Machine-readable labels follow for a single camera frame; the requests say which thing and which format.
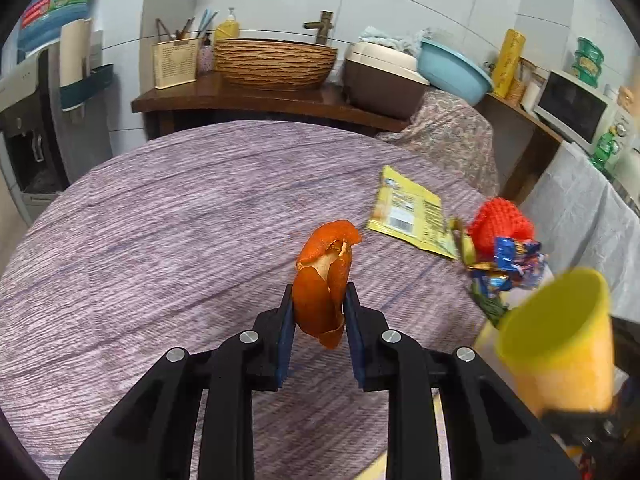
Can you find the light blue plastic basin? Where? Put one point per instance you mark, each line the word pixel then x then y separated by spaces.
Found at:
pixel 448 70

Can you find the yellow snack packet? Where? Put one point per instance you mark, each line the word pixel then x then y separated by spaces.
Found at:
pixel 407 211

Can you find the blue water jug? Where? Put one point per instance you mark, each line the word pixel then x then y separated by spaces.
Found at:
pixel 42 21

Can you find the yellow cylindrical can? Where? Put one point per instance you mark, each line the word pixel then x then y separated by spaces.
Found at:
pixel 558 345

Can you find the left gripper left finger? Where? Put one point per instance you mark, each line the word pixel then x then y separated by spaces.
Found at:
pixel 192 412

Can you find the green soda bottle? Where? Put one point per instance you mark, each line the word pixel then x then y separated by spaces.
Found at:
pixel 605 152

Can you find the orange peel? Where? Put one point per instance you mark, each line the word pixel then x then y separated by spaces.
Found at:
pixel 319 286

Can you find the yellow soap dispenser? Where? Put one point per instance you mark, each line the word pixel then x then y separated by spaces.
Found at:
pixel 228 29

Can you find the brass faucet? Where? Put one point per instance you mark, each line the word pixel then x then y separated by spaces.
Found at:
pixel 322 27

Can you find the white sheet cover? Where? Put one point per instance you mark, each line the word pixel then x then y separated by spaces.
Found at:
pixel 581 220

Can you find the green instant noodle cups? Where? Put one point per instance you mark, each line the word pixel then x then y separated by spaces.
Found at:
pixel 588 60

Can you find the water dispenser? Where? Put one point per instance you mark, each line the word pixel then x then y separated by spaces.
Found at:
pixel 45 149

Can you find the red foam fruit net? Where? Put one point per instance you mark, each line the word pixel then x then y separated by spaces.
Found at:
pixel 498 217

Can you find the floral cloth cover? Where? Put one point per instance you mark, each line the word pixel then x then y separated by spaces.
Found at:
pixel 448 131

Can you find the purple table cloth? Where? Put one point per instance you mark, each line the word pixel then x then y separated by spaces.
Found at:
pixel 181 243

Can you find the woven basket sink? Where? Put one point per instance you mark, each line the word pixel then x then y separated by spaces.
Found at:
pixel 273 64

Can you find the white microwave oven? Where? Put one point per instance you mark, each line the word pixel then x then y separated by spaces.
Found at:
pixel 581 114

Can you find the blue snack wrapper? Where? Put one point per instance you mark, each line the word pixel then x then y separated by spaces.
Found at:
pixel 516 263

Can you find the beige utensil holder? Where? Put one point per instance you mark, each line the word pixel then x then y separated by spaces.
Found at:
pixel 174 62

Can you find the yellow wrap roll box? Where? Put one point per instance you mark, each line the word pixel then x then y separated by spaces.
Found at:
pixel 508 58

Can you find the brown white rice cooker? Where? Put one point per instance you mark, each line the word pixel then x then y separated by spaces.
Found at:
pixel 382 81

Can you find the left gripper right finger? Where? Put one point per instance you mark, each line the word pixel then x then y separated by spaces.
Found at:
pixel 490 432

